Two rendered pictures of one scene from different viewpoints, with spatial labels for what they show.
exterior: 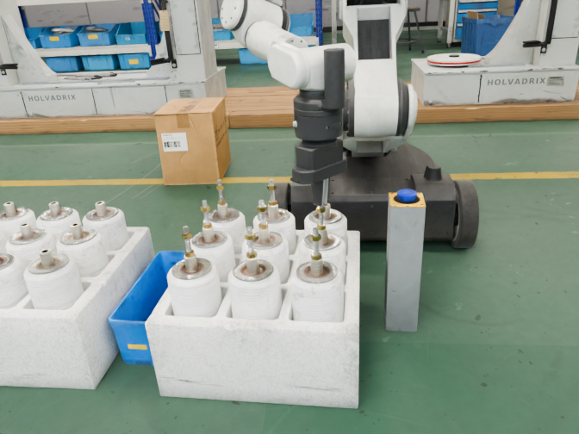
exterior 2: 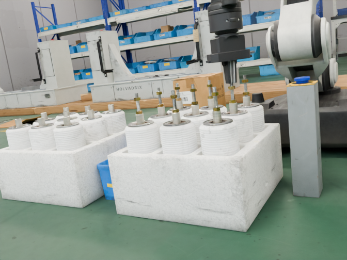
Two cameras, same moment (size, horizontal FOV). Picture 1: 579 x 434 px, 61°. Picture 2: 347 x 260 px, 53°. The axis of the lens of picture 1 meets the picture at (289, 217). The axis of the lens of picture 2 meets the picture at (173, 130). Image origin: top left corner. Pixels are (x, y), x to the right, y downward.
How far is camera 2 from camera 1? 0.41 m
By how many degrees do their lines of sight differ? 25
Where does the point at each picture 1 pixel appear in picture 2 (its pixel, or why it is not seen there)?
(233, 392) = (159, 212)
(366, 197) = not seen: hidden behind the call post
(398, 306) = (301, 173)
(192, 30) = not seen: hidden behind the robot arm
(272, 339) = (181, 166)
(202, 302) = (142, 144)
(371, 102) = (290, 30)
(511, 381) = not seen: outside the picture
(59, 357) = (64, 182)
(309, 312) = (208, 148)
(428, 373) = (316, 220)
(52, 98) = (128, 88)
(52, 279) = (65, 131)
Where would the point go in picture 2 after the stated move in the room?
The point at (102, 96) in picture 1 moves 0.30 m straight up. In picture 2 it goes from (156, 85) to (152, 53)
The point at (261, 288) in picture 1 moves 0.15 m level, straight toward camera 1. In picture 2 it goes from (177, 131) to (158, 146)
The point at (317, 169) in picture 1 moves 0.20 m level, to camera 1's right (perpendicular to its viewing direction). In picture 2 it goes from (222, 52) to (304, 41)
